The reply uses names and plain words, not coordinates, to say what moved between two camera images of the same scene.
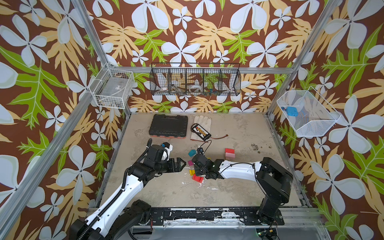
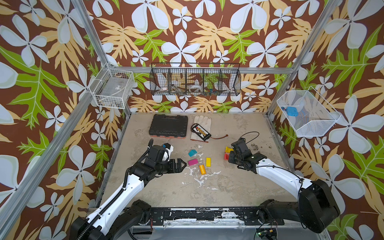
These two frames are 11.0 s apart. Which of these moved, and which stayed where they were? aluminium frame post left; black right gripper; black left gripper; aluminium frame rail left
Moved: black right gripper
Stayed: black left gripper; aluminium frame post left; aluminium frame rail left
